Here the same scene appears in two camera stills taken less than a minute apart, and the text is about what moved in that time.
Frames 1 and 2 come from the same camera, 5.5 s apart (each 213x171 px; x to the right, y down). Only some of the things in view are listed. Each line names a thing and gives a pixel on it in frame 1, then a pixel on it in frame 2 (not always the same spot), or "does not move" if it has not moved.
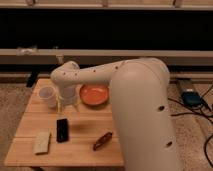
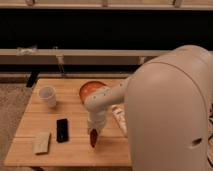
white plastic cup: (48, 93) does not move
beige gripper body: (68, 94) to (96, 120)
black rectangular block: (62, 130) does not move
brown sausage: (101, 140) to (93, 137)
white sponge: (41, 142) does not move
